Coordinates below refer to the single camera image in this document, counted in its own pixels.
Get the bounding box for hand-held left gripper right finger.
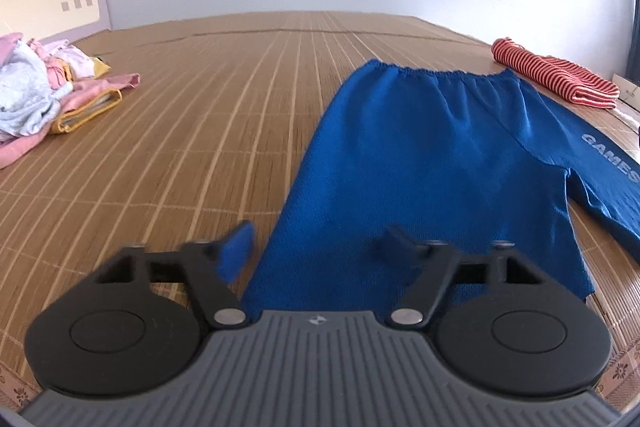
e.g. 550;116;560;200
380;225;551;330

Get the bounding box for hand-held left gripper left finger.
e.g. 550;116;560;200
90;221;256;330

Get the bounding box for blue pants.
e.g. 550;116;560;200
240;59;640;318

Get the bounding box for bamboo mat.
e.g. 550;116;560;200
0;10;640;408

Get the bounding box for yellow striped garment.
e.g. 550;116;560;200
52;57;124;136

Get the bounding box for red striped garment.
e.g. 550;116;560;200
491;37;621;110

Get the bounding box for pink garment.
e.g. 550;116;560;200
0;74;141;168
0;33;25;66

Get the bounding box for white garment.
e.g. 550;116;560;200
54;46;97;80

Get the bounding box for light blue ribbed garment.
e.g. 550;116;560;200
0;42;74;138

